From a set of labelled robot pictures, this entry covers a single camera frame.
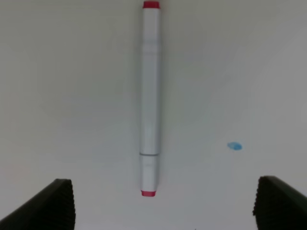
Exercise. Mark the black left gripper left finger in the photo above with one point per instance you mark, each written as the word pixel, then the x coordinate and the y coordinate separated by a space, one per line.
pixel 53 208

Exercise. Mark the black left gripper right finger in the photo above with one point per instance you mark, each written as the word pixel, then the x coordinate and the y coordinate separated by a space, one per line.
pixel 278 206

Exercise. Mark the white marker red caps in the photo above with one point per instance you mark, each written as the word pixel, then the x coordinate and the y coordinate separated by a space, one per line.
pixel 150 143

